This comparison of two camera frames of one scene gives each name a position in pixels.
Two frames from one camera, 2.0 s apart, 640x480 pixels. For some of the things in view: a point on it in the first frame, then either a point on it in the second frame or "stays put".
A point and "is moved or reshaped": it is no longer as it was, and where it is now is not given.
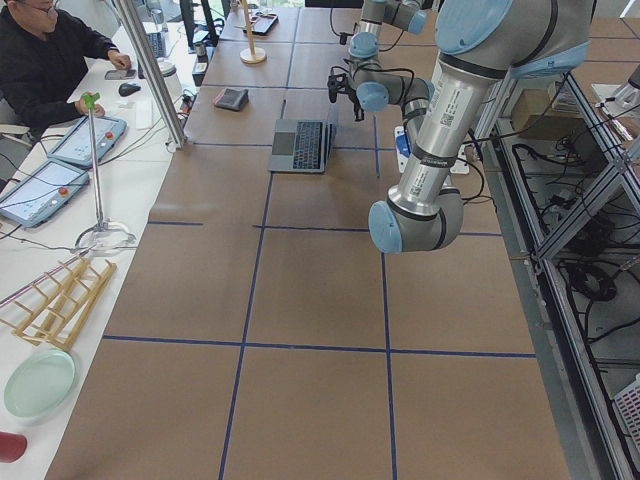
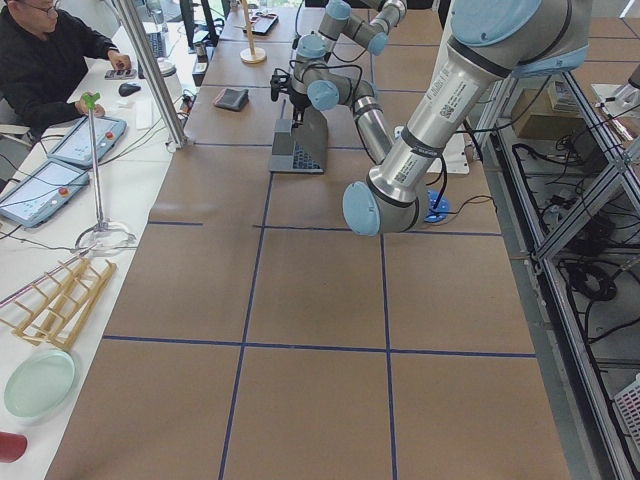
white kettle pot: x=169 y=72 stays put
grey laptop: x=301 y=146 is moved or reshaped
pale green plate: x=40 y=382 stays put
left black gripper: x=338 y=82 -> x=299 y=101
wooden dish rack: x=50 y=311 stays put
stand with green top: x=104 y=236 stays put
